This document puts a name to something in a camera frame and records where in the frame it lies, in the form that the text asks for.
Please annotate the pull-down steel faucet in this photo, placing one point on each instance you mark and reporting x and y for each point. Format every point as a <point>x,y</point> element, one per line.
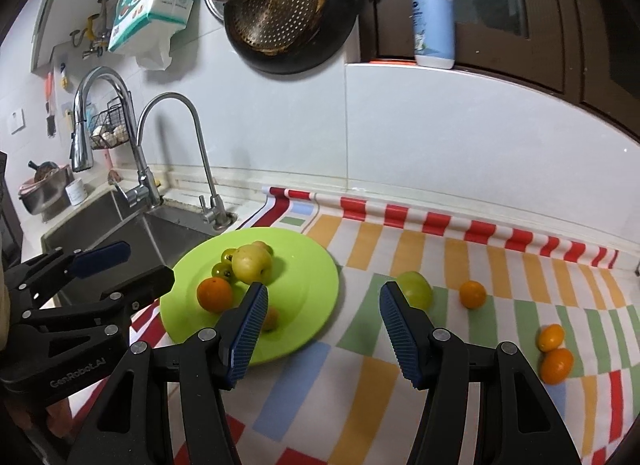
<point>82,140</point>

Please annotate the person's left hand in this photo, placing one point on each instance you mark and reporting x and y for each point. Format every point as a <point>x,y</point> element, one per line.
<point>60,417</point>

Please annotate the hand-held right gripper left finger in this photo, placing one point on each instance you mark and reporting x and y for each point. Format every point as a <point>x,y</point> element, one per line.
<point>247,330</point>

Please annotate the large yellow-green pear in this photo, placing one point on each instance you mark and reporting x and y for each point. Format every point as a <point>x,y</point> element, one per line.
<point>250,262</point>

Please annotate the white blue pump bottle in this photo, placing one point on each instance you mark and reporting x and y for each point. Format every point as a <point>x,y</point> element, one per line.
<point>434,15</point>

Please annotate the striped colourful tablecloth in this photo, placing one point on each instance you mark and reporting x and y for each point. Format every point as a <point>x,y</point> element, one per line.
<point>450,395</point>

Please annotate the green apple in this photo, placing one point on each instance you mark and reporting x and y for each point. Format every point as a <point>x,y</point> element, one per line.
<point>419,287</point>

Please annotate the green plate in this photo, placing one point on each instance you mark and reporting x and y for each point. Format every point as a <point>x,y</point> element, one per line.
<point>300,290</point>

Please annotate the brown longan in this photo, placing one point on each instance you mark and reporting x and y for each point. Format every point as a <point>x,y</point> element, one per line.
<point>263,246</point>
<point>271,319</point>

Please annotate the white cup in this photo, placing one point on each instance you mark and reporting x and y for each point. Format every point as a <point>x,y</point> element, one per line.
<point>77,192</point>

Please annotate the wall hook row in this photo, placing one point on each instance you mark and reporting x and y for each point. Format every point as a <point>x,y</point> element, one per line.
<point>102,15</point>

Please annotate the dark wooden window frame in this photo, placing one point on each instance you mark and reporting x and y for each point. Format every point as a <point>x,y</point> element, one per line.
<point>575,20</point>

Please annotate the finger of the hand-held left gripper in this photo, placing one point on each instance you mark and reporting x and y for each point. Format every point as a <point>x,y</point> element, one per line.
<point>142,285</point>
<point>100,255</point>

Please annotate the steel sink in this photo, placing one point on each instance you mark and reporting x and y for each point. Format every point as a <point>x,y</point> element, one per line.
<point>150,235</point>

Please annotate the gooseneck steel faucet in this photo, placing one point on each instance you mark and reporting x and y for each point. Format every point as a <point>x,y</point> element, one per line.
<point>197,145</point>

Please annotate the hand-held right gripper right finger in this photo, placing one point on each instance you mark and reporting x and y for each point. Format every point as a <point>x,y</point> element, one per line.
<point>400,332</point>

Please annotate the green tomato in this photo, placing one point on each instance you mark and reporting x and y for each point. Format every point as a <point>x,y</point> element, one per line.
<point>222,271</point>
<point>229,255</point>

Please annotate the brass colander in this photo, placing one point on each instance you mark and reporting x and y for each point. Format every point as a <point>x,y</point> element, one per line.
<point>280,10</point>

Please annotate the green white bag package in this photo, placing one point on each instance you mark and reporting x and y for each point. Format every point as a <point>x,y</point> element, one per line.
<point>155,0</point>

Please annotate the white garlic bulbs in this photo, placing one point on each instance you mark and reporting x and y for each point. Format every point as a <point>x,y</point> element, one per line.
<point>112,134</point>

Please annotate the metal bowl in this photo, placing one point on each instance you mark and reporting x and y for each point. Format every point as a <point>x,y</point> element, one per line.
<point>42,195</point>

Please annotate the black frying pan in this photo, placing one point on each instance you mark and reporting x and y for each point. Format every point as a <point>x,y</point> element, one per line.
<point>335,15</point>

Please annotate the orange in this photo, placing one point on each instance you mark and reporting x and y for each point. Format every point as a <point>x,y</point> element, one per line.
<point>550,337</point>
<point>472,294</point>
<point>556,366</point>
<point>215,295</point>

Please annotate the white wall switch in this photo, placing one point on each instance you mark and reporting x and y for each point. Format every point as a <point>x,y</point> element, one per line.
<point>16,121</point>

